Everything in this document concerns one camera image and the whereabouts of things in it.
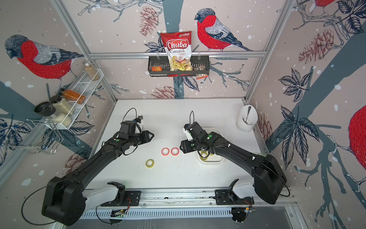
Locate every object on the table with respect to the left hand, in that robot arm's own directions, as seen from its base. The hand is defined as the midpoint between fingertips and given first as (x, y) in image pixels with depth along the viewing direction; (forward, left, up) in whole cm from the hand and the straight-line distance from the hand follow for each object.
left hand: (154, 132), depth 84 cm
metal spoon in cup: (+19, -62, 0) cm, 65 cm away
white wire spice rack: (+28, +43, +16) cm, 54 cm away
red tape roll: (-6, -6, -14) cm, 16 cm away
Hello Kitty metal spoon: (+22, +17, -13) cm, 31 cm away
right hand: (-8, -18, -2) cm, 19 cm away
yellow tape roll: (-13, +3, -14) cm, 20 cm away
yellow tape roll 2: (-16, -28, +5) cm, 33 cm away
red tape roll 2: (-5, -14, -14) cm, 20 cm away
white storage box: (-11, -37, -11) cm, 40 cm away
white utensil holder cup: (+13, -64, -3) cm, 66 cm away
